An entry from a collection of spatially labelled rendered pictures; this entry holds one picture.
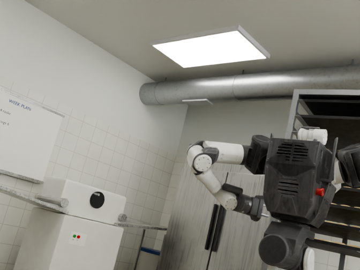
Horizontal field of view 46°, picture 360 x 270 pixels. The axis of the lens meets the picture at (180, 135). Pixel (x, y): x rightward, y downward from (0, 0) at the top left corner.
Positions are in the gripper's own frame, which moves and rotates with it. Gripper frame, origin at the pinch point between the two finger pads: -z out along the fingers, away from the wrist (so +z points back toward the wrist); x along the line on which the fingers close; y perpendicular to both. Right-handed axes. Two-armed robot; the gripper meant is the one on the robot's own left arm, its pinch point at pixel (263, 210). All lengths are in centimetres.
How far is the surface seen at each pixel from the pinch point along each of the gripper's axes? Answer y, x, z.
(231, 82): 237, 163, -105
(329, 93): -10, 67, -20
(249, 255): 189, -23, -141
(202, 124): 389, 149, -160
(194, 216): 263, 5, -112
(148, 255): 359, -55, -111
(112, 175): 383, 35, -42
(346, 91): -17, 68, -24
